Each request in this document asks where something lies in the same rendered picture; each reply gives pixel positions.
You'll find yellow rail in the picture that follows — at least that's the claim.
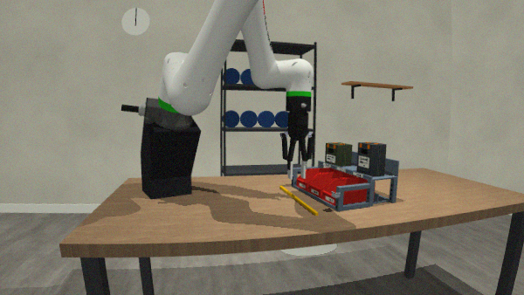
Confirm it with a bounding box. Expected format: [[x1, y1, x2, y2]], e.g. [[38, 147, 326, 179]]
[[279, 186, 319, 216]]

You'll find red open bin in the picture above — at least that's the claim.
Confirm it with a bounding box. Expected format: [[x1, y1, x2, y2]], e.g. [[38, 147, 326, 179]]
[[323, 177, 368, 206], [309, 172, 357, 199], [298, 168, 339, 191]]

